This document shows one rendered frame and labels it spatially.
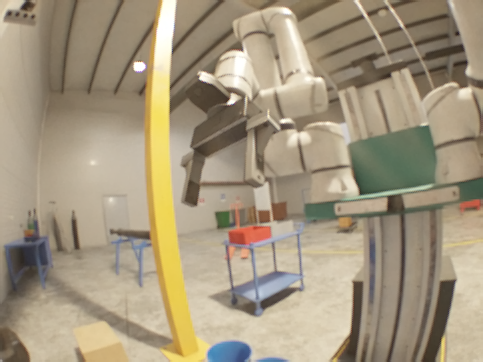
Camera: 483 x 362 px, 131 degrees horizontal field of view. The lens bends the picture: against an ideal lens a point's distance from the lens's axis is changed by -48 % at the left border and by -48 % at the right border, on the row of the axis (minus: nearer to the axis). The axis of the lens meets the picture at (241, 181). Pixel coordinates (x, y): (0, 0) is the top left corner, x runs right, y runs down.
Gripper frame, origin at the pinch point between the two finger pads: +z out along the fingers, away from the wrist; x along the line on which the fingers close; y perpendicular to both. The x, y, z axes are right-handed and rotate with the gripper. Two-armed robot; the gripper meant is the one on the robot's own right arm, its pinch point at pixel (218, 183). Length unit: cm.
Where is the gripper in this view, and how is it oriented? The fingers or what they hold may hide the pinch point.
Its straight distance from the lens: 31.3
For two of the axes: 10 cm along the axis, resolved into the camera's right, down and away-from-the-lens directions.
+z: -0.6, 8.8, -4.8
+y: 6.4, 4.0, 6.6
